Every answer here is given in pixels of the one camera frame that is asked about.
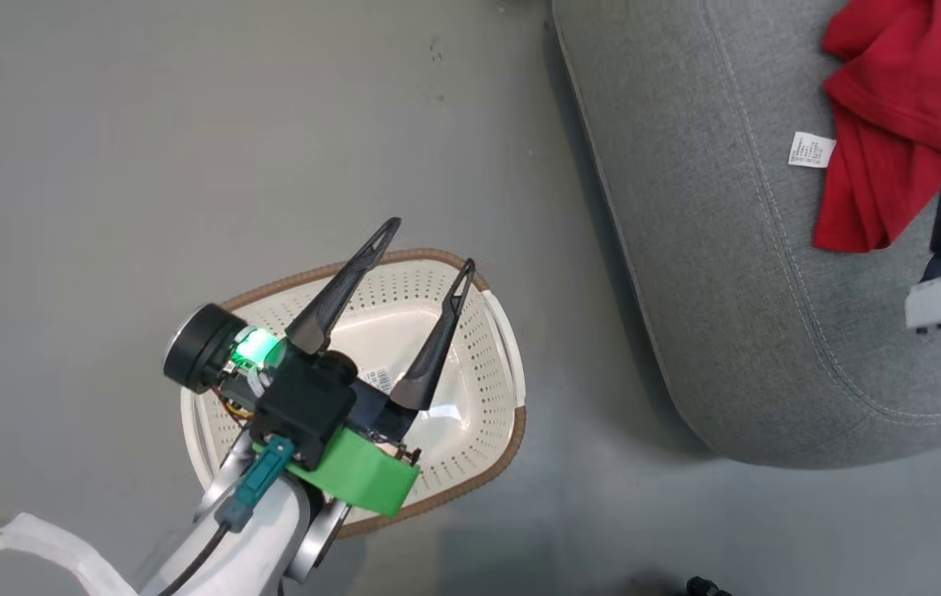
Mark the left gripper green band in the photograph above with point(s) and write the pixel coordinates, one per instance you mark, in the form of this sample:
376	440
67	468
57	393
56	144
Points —
304	406

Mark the red shirt with care tag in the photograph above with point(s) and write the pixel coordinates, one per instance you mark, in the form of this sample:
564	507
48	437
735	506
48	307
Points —
900	83

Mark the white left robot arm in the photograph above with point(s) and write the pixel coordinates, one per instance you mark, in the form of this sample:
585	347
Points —
263	538

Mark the cream perforated laundry basket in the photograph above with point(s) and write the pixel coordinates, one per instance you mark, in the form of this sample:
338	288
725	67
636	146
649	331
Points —
478	364

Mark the barcode sticker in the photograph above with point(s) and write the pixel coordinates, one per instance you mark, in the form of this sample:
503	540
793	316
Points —
381	380

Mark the grey fabric sofa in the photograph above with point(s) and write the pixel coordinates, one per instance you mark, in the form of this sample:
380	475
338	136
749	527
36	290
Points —
727	248

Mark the white fabric strip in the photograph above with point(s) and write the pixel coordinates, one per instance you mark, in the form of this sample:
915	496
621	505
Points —
56	542

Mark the small black knob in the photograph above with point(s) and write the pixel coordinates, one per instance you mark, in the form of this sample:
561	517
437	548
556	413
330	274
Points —
706	588

